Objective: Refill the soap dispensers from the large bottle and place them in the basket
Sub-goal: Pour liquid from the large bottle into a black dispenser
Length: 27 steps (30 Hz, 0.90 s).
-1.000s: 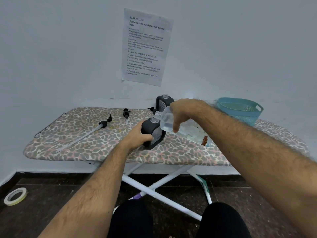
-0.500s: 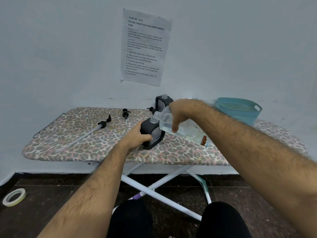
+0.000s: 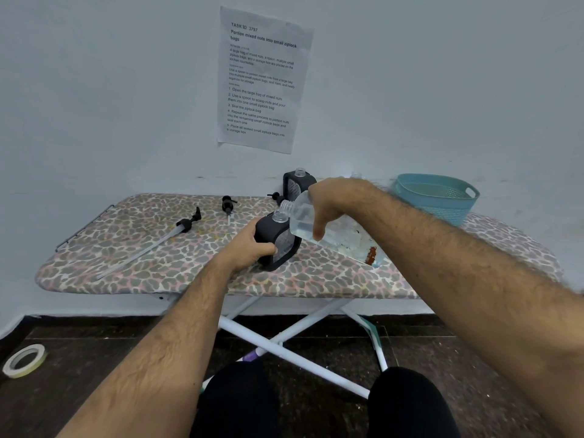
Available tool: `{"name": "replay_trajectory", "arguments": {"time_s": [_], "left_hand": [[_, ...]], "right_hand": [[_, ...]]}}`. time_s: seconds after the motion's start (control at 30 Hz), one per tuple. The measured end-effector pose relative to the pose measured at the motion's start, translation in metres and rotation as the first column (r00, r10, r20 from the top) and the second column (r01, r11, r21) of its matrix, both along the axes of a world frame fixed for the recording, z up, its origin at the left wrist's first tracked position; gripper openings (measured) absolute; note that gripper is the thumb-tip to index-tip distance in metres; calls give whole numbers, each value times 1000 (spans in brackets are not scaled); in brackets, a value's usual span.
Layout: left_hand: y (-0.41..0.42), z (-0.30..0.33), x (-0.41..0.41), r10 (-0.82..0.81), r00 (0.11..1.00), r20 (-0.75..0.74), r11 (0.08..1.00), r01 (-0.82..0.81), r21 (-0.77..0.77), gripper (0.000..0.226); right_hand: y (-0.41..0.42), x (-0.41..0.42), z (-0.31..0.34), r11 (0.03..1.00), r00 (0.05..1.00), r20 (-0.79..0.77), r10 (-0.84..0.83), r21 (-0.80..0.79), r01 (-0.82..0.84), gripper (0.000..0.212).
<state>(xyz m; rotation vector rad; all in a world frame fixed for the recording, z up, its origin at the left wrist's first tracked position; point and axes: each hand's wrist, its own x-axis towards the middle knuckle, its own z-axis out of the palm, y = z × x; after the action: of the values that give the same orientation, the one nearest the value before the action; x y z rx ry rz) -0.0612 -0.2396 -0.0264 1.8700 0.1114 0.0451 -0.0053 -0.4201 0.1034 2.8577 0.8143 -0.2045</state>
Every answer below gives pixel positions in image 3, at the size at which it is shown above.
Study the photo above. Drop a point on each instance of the person's right hand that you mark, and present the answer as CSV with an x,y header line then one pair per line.
x,y
340,198

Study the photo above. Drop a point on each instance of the person's left hand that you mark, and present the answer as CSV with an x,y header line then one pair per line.
x,y
242,250

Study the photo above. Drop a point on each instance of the black square dispenser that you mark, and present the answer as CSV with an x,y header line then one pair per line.
x,y
310,180
264,234

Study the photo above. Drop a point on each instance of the transparent bottle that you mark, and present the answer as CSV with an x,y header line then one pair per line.
x,y
301,218

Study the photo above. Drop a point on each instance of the black pump with long tube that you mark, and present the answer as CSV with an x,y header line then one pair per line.
x,y
184,224

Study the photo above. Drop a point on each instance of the person's left forearm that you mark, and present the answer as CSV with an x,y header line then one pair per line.
x,y
150,360

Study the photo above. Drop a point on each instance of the person's right forearm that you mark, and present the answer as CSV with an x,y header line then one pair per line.
x,y
456,278

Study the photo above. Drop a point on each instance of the person's left leg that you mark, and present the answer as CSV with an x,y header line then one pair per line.
x,y
237,406

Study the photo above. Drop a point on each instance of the person's leg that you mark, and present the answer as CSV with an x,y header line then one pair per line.
x,y
410,406
237,406

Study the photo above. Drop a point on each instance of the person's right leg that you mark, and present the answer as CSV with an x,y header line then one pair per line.
x,y
410,406

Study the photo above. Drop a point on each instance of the small black pump head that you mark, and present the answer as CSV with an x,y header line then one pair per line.
x,y
226,205
276,198

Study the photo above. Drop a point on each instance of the teal plastic basket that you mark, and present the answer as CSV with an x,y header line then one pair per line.
x,y
433,200

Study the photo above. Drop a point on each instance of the leopard print ironing board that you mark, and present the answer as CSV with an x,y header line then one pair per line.
x,y
137,269

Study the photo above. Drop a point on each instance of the white ironing board legs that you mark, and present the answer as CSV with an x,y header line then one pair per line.
x,y
296,361

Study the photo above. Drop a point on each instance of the printed paper sheet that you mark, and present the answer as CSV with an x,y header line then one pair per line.
x,y
264,77

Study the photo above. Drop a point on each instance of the white tape roll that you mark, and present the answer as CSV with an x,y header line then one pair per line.
x,y
20,375

